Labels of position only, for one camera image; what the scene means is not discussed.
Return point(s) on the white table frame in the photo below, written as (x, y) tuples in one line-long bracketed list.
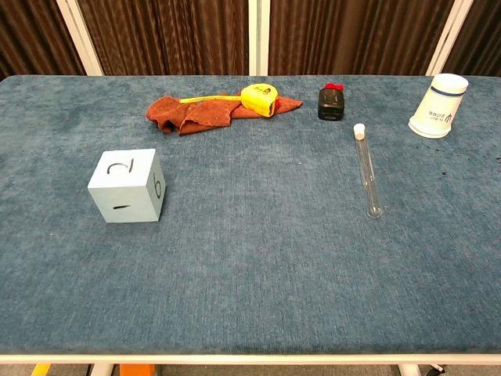
[(250, 359)]

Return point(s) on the glass test tube white stopper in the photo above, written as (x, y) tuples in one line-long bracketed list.
[(367, 176)]

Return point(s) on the white paper cup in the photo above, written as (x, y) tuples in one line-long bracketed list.
[(438, 105)]

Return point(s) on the yellow floor tape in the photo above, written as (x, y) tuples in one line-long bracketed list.
[(41, 370)]

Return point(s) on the blue fabric table cover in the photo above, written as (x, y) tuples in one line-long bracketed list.
[(250, 274)]

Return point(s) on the white frame post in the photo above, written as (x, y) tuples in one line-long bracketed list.
[(258, 39), (450, 39), (78, 39)]

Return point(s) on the light blue small box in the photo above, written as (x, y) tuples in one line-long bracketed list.
[(125, 188)]

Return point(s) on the black bottle red cap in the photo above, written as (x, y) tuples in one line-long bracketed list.
[(332, 103)]

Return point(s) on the yellow tape measure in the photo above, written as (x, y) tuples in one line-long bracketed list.
[(258, 100)]

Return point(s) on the brown crumpled cloth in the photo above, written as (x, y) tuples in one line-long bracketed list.
[(203, 117)]

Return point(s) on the brown pleated curtain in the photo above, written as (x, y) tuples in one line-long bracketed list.
[(168, 35), (27, 31), (352, 35), (481, 35)]

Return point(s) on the orange box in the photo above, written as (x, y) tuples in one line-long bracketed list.
[(137, 370)]

